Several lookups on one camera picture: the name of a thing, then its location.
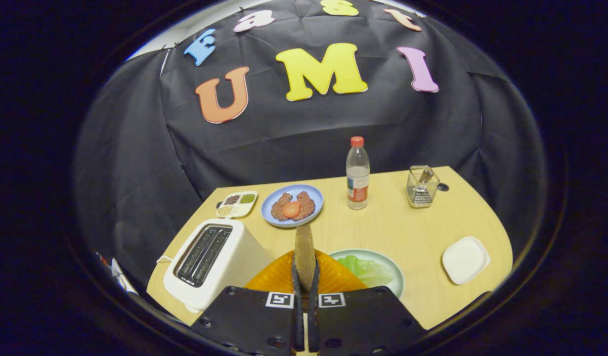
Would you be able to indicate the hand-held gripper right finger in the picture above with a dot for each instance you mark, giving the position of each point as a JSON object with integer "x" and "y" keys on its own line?
{"x": 313, "y": 321}

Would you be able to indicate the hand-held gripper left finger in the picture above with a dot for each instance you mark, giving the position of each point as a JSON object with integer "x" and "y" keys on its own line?
{"x": 298, "y": 321}

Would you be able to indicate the brown bread slice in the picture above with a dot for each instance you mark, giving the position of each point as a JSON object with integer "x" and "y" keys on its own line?
{"x": 305, "y": 252}

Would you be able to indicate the green lettuce leaf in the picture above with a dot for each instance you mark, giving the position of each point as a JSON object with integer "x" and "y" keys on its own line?
{"x": 368, "y": 269}

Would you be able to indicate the white toaster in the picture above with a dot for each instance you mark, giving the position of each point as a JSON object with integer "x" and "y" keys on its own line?
{"x": 244, "y": 262}

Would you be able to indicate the pale green round plate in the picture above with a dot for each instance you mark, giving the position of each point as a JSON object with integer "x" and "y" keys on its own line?
{"x": 358, "y": 252}

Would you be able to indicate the red tomato slice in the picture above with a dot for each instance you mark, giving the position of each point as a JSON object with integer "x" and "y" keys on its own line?
{"x": 291, "y": 209}

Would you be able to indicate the brown meat patty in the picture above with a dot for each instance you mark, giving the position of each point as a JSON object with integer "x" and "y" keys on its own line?
{"x": 279, "y": 207}
{"x": 306, "y": 203}

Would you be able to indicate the blue round plate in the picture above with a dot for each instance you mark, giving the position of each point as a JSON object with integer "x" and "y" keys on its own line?
{"x": 319, "y": 202}

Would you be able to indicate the white three-compartment seasoning tray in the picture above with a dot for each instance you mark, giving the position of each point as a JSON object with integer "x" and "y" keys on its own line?
{"x": 236, "y": 205}

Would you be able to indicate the clear plastic water bottle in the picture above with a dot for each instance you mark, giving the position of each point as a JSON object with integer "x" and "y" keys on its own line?
{"x": 357, "y": 183}

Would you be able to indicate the white square plate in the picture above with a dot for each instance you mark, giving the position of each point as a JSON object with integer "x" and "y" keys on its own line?
{"x": 465, "y": 260}

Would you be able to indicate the metal utensil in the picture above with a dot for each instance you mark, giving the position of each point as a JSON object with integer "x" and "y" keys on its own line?
{"x": 426, "y": 175}

